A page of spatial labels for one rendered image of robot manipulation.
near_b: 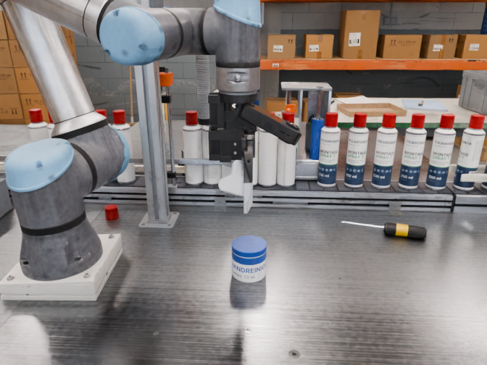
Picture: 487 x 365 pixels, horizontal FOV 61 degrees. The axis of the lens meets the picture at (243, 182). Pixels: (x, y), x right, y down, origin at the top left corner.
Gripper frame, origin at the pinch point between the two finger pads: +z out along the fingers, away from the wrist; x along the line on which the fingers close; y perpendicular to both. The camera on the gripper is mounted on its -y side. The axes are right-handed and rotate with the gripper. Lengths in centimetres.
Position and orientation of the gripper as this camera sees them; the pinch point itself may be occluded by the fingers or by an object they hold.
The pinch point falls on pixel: (249, 198)
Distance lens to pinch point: 78.4
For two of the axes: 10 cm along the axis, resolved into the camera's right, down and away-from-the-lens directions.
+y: -10.0, -0.1, 0.1
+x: -0.1, 3.7, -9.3
